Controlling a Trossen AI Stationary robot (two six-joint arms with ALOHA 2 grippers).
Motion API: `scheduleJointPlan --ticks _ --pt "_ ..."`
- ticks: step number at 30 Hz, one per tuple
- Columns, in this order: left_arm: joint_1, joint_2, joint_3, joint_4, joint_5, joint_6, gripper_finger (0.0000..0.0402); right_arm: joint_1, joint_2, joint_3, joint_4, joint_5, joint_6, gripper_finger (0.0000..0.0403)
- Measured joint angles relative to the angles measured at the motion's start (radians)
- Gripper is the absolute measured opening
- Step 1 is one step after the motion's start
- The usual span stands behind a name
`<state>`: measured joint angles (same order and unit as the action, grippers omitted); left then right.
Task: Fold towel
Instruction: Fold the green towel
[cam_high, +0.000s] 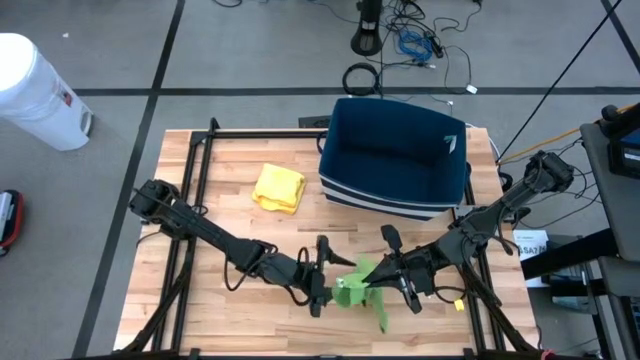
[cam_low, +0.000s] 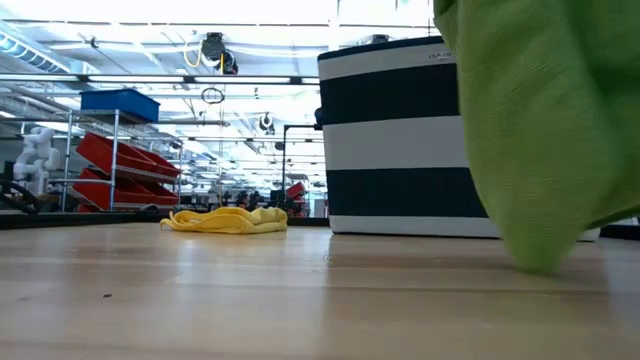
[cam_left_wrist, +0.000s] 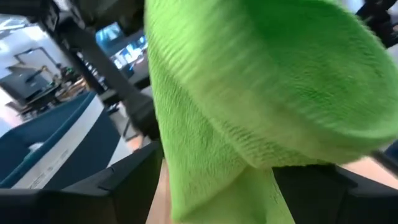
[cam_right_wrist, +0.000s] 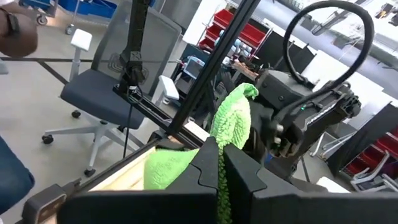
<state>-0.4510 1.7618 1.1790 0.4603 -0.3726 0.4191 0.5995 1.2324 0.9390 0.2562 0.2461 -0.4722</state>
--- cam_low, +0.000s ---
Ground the hanging black cable ring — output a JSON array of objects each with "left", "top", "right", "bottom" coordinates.
[{"left": 200, "top": 86, "right": 226, "bottom": 105}]

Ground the black metal stand frame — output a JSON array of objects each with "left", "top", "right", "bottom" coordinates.
[{"left": 281, "top": 123, "right": 322, "bottom": 201}]

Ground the red equipment case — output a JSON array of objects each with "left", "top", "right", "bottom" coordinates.
[{"left": 285, "top": 181, "right": 307, "bottom": 202}]

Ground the green microfibre towel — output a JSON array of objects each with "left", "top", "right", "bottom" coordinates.
[{"left": 432, "top": 0, "right": 640, "bottom": 275}]

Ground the yellow microfibre towel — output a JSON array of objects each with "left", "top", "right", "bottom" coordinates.
[{"left": 159, "top": 206, "right": 289, "bottom": 235}]

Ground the small red plastic bin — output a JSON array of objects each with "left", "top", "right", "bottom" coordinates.
[
  {"left": 132, "top": 147, "right": 182, "bottom": 179},
  {"left": 137, "top": 179, "right": 180, "bottom": 206}
]

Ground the navy white striped fabric basket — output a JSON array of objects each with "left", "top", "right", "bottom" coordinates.
[{"left": 316, "top": 35, "right": 601, "bottom": 243}]

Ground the thick black cable loop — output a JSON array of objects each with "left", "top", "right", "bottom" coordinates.
[{"left": 0, "top": 178, "right": 42, "bottom": 216}]

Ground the ceiling cable reel yellow cable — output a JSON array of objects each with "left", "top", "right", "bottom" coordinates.
[{"left": 182, "top": 31, "right": 239, "bottom": 76}]

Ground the large red plastic bin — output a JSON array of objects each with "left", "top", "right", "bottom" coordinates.
[
  {"left": 72, "top": 168, "right": 156, "bottom": 209},
  {"left": 75, "top": 132, "right": 157, "bottom": 174}
]

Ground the metal wire shelf rack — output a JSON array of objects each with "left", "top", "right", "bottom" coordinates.
[{"left": 47, "top": 108, "right": 184, "bottom": 211}]

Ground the blue plastic bin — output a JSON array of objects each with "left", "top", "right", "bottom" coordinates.
[{"left": 79, "top": 88, "right": 161, "bottom": 124}]

